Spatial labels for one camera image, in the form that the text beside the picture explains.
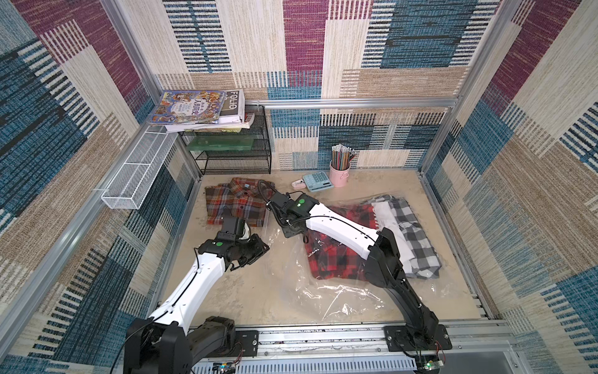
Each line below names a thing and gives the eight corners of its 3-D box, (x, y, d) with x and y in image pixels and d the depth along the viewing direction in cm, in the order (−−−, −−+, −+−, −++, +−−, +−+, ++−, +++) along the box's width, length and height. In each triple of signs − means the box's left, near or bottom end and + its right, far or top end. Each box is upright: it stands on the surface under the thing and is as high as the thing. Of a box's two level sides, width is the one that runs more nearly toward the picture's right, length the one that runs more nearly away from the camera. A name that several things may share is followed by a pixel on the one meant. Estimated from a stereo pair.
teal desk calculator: (310, 193, 114) (310, 190, 112) (302, 179, 120) (302, 175, 118) (332, 187, 116) (332, 184, 114) (324, 173, 123) (324, 170, 121)
